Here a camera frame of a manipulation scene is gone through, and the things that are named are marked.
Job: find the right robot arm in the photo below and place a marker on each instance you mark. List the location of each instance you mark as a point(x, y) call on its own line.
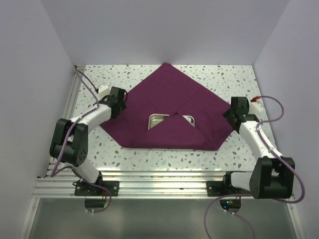
point(273, 174)

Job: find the purple cloth mat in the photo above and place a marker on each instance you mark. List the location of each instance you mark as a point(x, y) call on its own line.
point(169, 91)

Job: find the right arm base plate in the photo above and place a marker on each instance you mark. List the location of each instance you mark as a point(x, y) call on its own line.
point(218, 188)

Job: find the metal tray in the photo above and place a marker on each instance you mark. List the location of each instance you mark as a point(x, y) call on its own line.
point(155, 119)

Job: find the aluminium frame rails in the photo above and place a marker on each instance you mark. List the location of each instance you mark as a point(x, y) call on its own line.
point(162, 195)

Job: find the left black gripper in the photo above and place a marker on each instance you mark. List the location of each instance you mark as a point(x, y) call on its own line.
point(122, 105)

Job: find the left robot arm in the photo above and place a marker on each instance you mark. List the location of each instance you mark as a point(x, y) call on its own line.
point(70, 138)

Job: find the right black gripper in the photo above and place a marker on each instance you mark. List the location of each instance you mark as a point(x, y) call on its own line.
point(227, 115)

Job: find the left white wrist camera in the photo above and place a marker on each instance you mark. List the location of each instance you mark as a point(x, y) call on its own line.
point(103, 91)

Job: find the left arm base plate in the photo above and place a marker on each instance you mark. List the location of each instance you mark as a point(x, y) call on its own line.
point(85, 189)

